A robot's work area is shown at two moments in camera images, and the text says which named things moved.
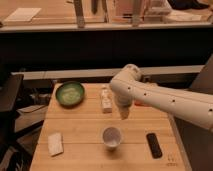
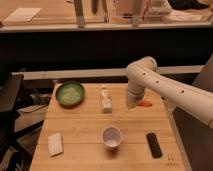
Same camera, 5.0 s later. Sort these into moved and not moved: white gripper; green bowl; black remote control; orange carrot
Moved: white gripper
Not moved: orange carrot; green bowl; black remote control
